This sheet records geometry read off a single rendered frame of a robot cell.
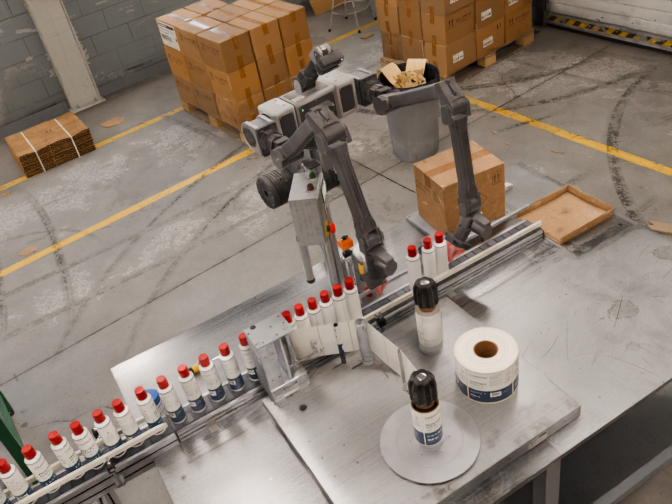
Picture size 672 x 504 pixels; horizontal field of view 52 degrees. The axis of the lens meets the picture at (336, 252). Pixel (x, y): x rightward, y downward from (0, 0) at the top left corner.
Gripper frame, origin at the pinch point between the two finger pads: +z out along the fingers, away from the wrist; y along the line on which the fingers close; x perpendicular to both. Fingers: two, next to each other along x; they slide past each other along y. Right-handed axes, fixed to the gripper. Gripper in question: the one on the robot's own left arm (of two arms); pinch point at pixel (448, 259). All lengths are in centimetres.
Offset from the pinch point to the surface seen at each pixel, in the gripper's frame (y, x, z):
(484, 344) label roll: 49, -22, 10
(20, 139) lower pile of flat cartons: -461, -49, 131
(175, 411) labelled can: 3, -91, 73
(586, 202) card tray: -1, 65, -40
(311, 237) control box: -1, -66, 4
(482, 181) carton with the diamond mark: -17.1, 16.4, -30.8
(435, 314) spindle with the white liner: 32.4, -30.7, 9.6
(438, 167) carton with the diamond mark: -32.4, 5.2, -28.1
